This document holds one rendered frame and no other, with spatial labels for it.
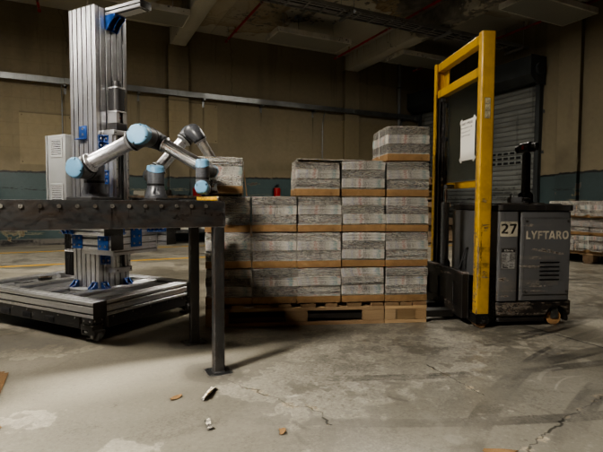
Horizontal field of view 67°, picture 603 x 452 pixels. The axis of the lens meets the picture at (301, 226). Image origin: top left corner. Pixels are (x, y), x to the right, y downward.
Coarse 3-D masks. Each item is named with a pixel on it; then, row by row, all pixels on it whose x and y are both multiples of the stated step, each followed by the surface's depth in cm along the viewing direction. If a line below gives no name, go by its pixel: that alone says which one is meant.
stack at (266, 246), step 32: (256, 224) 290; (288, 224) 293; (320, 224) 295; (352, 224) 297; (224, 256) 289; (256, 256) 291; (288, 256) 294; (320, 256) 296; (352, 256) 298; (224, 288) 290; (256, 288) 292; (288, 288) 294; (320, 288) 297; (352, 288) 299; (224, 320) 291; (256, 320) 306; (288, 320) 295; (320, 320) 300; (352, 320) 300
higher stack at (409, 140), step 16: (384, 128) 305; (400, 128) 297; (416, 128) 298; (384, 144) 306; (400, 144) 298; (416, 144) 299; (400, 176) 298; (416, 176) 300; (384, 208) 304; (400, 208) 300; (416, 208) 301; (400, 224) 300; (416, 224) 302; (400, 240) 301; (416, 240) 302; (384, 256) 304; (400, 256) 302; (416, 256) 303; (384, 272) 305; (400, 272) 302; (416, 272) 303; (384, 288) 304; (400, 288) 303; (416, 288) 304; (384, 304) 303; (400, 304) 303; (416, 304) 304; (384, 320) 303; (400, 320) 304; (416, 320) 305
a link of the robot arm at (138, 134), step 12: (132, 132) 249; (144, 132) 249; (156, 132) 261; (108, 144) 256; (120, 144) 253; (132, 144) 252; (144, 144) 254; (84, 156) 256; (96, 156) 255; (108, 156) 255; (72, 168) 256; (84, 168) 256; (96, 168) 260
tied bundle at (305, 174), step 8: (296, 168) 291; (304, 168) 292; (312, 168) 292; (320, 168) 293; (328, 168) 293; (336, 168) 294; (296, 176) 292; (304, 176) 292; (312, 176) 293; (320, 176) 293; (328, 176) 294; (336, 176) 295; (296, 184) 293; (304, 184) 292; (312, 184) 293; (320, 184) 293; (328, 184) 294; (336, 184) 294
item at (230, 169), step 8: (216, 160) 285; (224, 160) 286; (232, 160) 286; (240, 160) 287; (224, 168) 286; (232, 168) 287; (240, 168) 287; (224, 176) 286; (232, 176) 287; (240, 176) 287; (216, 184) 285; (224, 184) 286; (232, 184) 286; (240, 184) 287
